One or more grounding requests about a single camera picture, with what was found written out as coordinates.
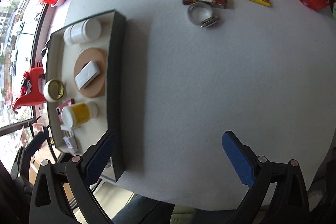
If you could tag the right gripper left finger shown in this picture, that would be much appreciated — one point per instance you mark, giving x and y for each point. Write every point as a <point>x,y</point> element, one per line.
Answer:
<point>83,171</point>

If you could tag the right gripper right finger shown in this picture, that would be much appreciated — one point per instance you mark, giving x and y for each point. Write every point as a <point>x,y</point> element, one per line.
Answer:
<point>256,172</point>

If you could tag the grey white plug adapter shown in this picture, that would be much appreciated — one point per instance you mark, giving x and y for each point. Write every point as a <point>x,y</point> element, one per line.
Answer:
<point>69,138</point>

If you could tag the yellow label white bottle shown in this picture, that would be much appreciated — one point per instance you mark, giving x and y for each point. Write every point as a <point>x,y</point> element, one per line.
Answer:
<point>78,114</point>

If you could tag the masking tape roll yellow core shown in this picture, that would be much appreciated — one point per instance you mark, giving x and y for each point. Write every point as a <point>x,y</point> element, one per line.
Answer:
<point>53,90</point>

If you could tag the brown wooden ring disc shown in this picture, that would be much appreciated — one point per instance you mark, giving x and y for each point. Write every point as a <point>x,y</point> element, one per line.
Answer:
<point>97,87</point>

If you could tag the white rectangular block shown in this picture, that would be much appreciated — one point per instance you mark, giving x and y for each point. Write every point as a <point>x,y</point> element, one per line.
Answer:
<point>89,72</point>

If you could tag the white plastic bottle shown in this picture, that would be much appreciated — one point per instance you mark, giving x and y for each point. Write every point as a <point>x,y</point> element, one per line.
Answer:
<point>83,32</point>

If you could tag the small red white box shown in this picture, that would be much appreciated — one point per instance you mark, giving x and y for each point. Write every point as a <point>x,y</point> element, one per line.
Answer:
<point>63,105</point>

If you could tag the red plastic stool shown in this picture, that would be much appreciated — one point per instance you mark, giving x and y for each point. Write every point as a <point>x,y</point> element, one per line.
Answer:
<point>31,92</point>

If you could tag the dark green tray box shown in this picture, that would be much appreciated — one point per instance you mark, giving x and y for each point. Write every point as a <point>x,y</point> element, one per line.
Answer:
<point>59,62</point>

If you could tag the metal hose clamp far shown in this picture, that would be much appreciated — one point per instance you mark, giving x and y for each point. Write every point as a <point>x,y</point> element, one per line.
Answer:
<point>202,15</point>

